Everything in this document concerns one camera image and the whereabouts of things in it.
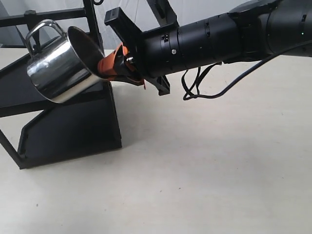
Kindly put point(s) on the black two-tier rack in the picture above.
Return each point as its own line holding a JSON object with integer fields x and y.
{"x": 86, "y": 125}

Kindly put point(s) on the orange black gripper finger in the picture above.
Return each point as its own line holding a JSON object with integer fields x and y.
{"x": 118, "y": 66}

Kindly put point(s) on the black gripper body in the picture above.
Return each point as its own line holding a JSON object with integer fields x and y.
{"x": 151, "y": 50}

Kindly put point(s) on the dark gray metal bracket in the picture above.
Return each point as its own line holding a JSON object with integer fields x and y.
{"x": 30, "y": 12}

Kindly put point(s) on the stainless steel mug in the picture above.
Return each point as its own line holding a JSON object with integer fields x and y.
{"x": 67, "y": 66}

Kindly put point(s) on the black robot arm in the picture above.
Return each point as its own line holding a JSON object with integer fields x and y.
{"x": 258, "y": 30}

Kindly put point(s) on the grey backdrop curtain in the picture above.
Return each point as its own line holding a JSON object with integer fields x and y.
{"x": 138, "y": 11}

